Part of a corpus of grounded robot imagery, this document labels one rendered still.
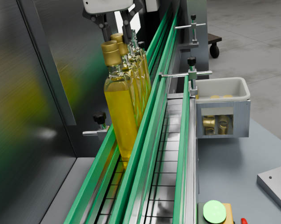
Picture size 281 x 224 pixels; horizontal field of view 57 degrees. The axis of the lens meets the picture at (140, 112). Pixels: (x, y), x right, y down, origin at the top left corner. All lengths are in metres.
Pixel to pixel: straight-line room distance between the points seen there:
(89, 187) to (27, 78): 0.24
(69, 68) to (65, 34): 0.08
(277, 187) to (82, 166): 0.61
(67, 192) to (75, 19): 0.41
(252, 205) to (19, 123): 0.72
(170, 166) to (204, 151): 0.51
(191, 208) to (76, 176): 0.28
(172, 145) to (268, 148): 0.56
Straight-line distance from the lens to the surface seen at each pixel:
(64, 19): 0.65
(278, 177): 0.98
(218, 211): 0.56
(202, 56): 1.72
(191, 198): 0.54
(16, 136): 0.51
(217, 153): 1.10
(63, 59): 0.61
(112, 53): 0.53
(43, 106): 0.58
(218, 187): 0.97
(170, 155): 0.63
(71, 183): 0.64
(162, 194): 0.55
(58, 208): 0.60
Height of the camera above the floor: 1.46
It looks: 30 degrees down
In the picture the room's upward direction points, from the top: 11 degrees counter-clockwise
